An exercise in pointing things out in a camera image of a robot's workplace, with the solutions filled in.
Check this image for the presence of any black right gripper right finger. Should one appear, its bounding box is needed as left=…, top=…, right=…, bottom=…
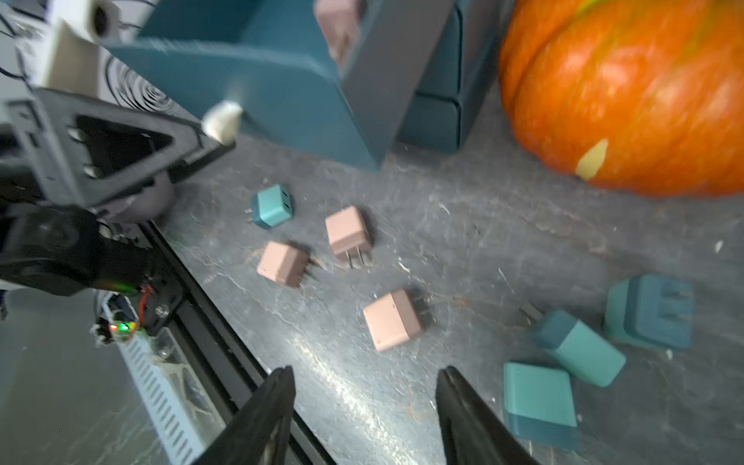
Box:
left=435, top=366, right=537, bottom=465

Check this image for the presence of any pink plug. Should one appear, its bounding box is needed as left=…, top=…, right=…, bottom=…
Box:
left=362, top=289, right=426, bottom=352
left=325, top=205, right=373, bottom=267
left=313, top=0, right=366, bottom=67
left=257, top=241, right=318, bottom=289

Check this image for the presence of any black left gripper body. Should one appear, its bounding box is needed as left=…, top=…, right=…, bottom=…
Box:
left=1, top=89, right=87, bottom=208

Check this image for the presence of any teal plug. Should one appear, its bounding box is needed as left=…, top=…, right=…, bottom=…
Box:
left=246, top=184, right=294, bottom=230
left=504, top=362, right=579, bottom=450
left=603, top=274, right=696, bottom=350
left=519, top=302, right=627, bottom=388

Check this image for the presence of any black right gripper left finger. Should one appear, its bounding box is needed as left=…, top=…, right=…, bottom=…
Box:
left=194, top=366, right=296, bottom=465

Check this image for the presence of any orange pumpkin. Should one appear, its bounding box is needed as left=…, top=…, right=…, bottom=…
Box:
left=499, top=1, right=743, bottom=197

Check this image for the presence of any white slotted cable duct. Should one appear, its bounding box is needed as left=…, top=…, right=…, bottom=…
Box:
left=116, top=329, right=225, bottom=464

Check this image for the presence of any black linear rail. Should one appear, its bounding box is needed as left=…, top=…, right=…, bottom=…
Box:
left=140, top=222, right=333, bottom=464

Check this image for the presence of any teal drawer cabinet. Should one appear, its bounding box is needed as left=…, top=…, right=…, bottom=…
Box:
left=106, top=1, right=513, bottom=169

